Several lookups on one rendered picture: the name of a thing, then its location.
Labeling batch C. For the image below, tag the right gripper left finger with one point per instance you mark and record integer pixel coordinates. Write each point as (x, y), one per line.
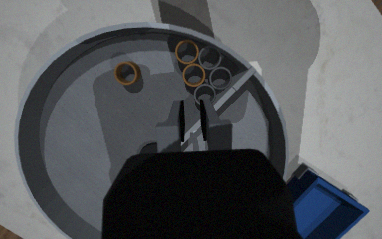
(169, 136)

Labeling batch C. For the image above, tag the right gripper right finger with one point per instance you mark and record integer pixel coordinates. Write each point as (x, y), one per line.
(218, 136)

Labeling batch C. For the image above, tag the steel bushing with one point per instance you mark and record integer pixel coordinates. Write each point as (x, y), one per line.
(211, 79)
(200, 57)
(196, 94)

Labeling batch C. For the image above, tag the bronze bushing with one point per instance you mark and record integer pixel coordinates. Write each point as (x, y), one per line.
(184, 75)
(177, 51)
(116, 73)

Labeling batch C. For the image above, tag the grey corner guide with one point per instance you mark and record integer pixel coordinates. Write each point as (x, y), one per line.
(299, 171)
(350, 194)

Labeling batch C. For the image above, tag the grey turntable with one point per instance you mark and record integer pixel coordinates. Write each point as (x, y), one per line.
(78, 149)

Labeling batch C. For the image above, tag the blue crate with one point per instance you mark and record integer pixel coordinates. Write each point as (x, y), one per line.
(324, 202)

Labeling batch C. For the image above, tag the white table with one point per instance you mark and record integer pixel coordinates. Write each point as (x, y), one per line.
(343, 99)

